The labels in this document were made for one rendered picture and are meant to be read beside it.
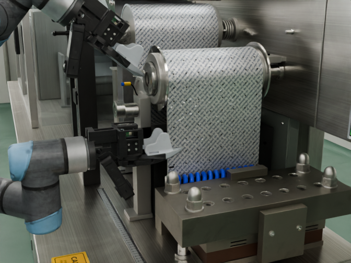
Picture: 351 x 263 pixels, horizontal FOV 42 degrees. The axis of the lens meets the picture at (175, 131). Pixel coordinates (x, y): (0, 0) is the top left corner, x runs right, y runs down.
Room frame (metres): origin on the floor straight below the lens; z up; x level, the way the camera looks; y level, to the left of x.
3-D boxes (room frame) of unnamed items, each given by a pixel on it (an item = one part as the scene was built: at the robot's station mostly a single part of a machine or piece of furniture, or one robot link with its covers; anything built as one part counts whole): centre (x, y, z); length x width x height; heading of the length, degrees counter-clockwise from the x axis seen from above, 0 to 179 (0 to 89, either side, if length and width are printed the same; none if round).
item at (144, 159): (0.93, 0.07, 1.09); 0.09 x 0.05 x 0.02; 110
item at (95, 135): (0.93, 0.13, 1.12); 0.12 x 0.08 x 0.09; 111
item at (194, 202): (0.81, -0.04, 1.05); 0.04 x 0.04 x 0.04
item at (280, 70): (1.13, -0.23, 1.25); 0.07 x 0.04 x 0.04; 111
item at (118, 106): (1.03, 0.13, 1.18); 0.04 x 0.02 x 0.04; 21
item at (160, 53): (1.02, 0.04, 1.25); 0.15 x 0.01 x 0.15; 21
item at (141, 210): (1.04, 0.10, 1.05); 0.06 x 0.05 x 0.31; 111
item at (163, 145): (0.95, 0.02, 1.12); 0.09 x 0.03 x 0.06; 110
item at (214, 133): (1.01, -0.09, 1.12); 0.23 x 0.01 x 0.18; 111
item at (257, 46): (1.11, -0.19, 1.25); 0.15 x 0.01 x 0.15; 21
